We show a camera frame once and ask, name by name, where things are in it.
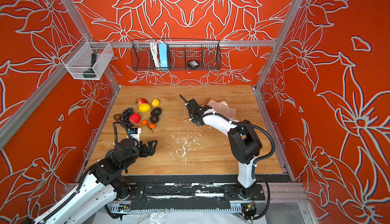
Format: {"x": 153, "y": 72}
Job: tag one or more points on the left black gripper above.
{"x": 146, "y": 153}

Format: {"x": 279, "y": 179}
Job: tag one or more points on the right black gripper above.
{"x": 192, "y": 118}

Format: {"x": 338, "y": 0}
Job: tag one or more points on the red wrinkled strawberry fruit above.
{"x": 134, "y": 118}

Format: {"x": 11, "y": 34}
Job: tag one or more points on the pink scalloped fruit bowl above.
{"x": 223, "y": 108}

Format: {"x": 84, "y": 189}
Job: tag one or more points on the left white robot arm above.
{"x": 99, "y": 185}

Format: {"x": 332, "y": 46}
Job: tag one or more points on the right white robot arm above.
{"x": 244, "y": 142}

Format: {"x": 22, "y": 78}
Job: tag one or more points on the orange tangerine right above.
{"x": 152, "y": 125}

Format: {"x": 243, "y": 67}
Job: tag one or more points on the small yellow lemon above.
{"x": 155, "y": 103}

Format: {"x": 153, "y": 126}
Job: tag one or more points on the dark avocado upper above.
{"x": 156, "y": 111}

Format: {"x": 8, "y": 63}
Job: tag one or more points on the black round puck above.
{"x": 193, "y": 65}

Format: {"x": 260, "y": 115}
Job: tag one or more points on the black grape bunch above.
{"x": 127, "y": 117}

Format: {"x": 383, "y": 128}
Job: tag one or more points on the large yellow lemon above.
{"x": 144, "y": 107}

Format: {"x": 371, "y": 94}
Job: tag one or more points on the brown kiwi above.
{"x": 117, "y": 117}

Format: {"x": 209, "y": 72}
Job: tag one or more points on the red apple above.
{"x": 141, "y": 101}

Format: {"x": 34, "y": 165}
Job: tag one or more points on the light blue box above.
{"x": 163, "y": 56}

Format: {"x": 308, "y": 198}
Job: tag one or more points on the dark green brush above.
{"x": 90, "y": 73}

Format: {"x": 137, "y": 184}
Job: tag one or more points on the clear plastic bin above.
{"x": 78, "y": 59}

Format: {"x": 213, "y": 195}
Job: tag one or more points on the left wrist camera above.
{"x": 134, "y": 133}

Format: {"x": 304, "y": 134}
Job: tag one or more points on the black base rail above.
{"x": 185, "y": 193}

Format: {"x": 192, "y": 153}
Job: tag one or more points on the black wire basket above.
{"x": 145, "y": 54}

